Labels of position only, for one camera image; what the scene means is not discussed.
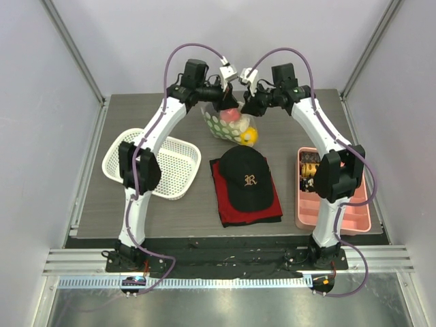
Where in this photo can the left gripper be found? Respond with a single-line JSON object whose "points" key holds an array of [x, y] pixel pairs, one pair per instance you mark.
{"points": [[227, 100]]}

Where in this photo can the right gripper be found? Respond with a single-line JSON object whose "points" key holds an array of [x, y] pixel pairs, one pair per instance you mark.
{"points": [[254, 101]]}

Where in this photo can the clear zip top bag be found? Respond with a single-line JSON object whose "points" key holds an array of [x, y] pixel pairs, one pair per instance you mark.
{"points": [[224, 131]]}

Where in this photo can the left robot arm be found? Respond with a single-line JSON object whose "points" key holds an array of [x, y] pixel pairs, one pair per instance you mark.
{"points": [[138, 164]]}

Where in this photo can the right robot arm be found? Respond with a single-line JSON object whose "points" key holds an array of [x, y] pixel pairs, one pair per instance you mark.
{"points": [[340, 171]]}

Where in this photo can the fake red peach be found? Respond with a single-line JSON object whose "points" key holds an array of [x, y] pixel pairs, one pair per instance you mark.
{"points": [[229, 115]]}

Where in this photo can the fake orange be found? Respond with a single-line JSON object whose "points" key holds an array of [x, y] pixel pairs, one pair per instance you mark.
{"points": [[249, 137]]}

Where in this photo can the black baseball cap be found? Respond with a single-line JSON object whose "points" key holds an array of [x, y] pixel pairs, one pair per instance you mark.
{"points": [[248, 179]]}

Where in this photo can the dark floral rolled sock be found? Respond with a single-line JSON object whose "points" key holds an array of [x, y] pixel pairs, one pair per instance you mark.
{"points": [[309, 157]]}

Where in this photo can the white perforated plastic basket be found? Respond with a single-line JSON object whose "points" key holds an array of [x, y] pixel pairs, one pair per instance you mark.
{"points": [[179, 162]]}

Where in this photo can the yellow tiger rolled sock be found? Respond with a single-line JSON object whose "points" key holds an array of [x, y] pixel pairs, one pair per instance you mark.
{"points": [[308, 170]]}

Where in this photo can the black white rolled sock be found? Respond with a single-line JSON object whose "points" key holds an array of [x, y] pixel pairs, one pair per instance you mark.
{"points": [[307, 185]]}

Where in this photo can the red folded cloth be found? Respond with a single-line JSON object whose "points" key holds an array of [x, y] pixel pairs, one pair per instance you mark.
{"points": [[229, 216]]}

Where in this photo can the pink divided organizer tray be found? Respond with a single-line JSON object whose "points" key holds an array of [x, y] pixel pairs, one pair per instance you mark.
{"points": [[356, 219]]}

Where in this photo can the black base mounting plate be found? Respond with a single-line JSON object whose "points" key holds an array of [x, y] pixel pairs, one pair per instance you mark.
{"points": [[242, 257]]}

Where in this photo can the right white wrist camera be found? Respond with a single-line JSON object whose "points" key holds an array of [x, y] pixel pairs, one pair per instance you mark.
{"points": [[249, 77]]}

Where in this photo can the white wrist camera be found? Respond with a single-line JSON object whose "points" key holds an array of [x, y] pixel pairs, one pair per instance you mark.
{"points": [[228, 73], [249, 77]]}

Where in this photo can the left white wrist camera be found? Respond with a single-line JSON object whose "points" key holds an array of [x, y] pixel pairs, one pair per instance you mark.
{"points": [[228, 73]]}

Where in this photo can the left aluminium frame post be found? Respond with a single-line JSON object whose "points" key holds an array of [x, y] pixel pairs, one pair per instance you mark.
{"points": [[67, 39]]}

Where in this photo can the aluminium frame post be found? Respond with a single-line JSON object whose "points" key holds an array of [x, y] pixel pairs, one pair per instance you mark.
{"points": [[67, 39], [382, 26]]}

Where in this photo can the right aluminium frame post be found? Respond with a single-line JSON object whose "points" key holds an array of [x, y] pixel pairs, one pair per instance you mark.
{"points": [[382, 26]]}

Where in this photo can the white slotted cable duct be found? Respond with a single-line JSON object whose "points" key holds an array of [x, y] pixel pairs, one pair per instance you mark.
{"points": [[136, 282]]}

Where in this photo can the aluminium front rail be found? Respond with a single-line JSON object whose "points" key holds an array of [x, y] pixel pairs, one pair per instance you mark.
{"points": [[380, 259]]}

